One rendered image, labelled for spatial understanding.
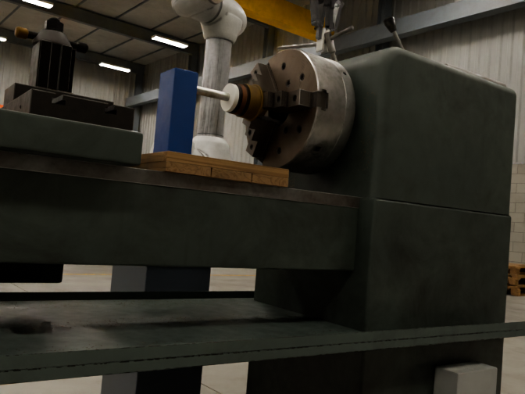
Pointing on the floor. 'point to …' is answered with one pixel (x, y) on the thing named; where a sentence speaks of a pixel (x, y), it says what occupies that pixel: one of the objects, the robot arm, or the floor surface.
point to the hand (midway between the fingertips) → (323, 41)
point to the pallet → (515, 273)
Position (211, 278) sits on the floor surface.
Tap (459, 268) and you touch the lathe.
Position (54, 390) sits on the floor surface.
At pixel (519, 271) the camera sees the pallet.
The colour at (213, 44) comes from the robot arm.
